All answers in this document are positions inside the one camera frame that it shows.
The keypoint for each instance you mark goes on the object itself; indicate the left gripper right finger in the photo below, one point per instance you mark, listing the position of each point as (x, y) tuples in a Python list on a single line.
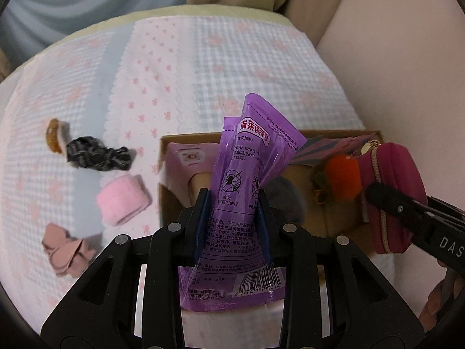
[(262, 219)]

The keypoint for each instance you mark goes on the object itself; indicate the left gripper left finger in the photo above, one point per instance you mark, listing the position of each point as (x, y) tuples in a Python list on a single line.
[(198, 225)]

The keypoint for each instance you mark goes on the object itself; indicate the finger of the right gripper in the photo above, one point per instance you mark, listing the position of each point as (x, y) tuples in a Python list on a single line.
[(406, 205)]

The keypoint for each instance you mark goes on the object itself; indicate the magenta zipper pouch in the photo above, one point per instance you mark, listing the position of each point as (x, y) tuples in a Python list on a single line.
[(393, 165)]

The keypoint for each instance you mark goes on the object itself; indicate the purple plastic packet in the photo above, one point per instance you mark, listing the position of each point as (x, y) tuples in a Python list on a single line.
[(232, 272)]

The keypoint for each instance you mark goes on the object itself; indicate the pink towel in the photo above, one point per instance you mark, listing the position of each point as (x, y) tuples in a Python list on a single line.
[(122, 199)]

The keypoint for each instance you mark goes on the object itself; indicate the dusty pink cloth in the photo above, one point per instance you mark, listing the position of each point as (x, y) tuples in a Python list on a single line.
[(66, 255)]

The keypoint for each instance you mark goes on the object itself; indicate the black patterned scrunchie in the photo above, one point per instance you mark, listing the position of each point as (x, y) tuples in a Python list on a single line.
[(87, 152)]

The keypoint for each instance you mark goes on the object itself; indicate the brown white plush toy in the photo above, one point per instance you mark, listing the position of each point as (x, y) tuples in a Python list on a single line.
[(57, 136)]

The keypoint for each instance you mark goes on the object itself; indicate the person's right hand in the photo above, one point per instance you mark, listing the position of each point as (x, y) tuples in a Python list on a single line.
[(435, 301)]

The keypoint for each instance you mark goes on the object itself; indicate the grey wool ball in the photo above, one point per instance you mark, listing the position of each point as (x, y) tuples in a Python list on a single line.
[(285, 196)]

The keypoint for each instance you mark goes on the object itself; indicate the cardboard box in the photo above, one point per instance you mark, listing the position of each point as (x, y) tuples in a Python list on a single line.
[(325, 216)]

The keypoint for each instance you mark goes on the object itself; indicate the orange pompom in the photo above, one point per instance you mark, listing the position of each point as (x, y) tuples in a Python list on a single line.
[(343, 177)]

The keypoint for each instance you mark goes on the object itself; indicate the checkered floral bed cover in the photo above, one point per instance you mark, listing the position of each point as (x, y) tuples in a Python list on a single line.
[(129, 85)]

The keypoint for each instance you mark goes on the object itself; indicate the green mattress edge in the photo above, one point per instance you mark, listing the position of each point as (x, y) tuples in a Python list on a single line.
[(208, 10)]

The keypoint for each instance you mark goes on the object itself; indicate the light blue curtain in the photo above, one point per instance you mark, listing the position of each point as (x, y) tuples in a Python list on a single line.
[(30, 26)]

